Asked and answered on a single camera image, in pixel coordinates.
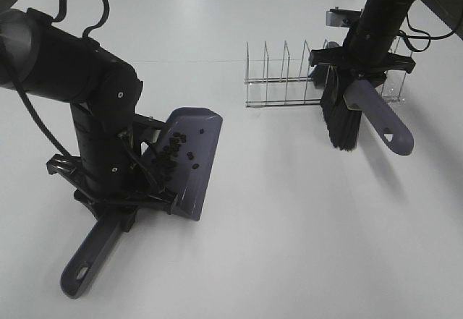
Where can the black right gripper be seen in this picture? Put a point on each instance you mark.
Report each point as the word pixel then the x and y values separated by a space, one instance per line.
pixel 365 52

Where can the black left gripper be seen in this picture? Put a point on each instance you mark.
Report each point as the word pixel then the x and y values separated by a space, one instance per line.
pixel 110 171

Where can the purple hand brush black bristles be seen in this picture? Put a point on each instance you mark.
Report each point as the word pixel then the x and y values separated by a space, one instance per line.
pixel 345 102

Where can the pile of coffee beans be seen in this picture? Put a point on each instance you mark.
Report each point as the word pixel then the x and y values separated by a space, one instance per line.
pixel 174 156

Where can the purple plastic dustpan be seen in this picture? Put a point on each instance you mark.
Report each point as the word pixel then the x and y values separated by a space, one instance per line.
pixel 205 126

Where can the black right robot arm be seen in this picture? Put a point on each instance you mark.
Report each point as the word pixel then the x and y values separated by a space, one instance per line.
pixel 376 11

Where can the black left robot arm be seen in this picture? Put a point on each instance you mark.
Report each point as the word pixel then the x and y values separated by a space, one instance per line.
pixel 102 91

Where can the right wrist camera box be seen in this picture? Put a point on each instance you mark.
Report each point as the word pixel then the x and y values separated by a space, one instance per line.
pixel 336 17

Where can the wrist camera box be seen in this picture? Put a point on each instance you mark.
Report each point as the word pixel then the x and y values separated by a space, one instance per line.
pixel 147 128
pixel 336 17

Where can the chrome wire dish rack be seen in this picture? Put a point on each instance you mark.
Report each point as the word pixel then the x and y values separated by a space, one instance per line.
pixel 289 80

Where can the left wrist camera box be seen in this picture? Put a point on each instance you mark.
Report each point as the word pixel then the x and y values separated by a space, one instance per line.
pixel 147 128

